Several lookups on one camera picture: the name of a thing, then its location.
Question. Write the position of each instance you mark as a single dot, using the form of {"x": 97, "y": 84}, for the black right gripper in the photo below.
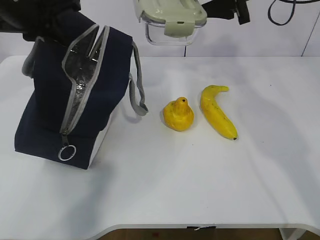
{"x": 225, "y": 9}

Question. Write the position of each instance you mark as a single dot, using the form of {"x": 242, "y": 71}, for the glass container green lid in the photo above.
{"x": 170, "y": 22}

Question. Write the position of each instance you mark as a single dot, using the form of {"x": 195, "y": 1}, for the yellow banana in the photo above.
{"x": 214, "y": 114}

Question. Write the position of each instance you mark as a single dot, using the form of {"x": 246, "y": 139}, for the yellow toy pear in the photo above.
{"x": 178, "y": 115}

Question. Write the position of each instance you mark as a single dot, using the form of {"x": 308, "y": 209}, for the navy and white lunch bag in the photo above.
{"x": 78, "y": 83}

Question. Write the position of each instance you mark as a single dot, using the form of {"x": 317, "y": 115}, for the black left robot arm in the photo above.
{"x": 36, "y": 18}

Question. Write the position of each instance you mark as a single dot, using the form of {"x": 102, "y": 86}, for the black tape on table edge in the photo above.
{"x": 198, "y": 228}

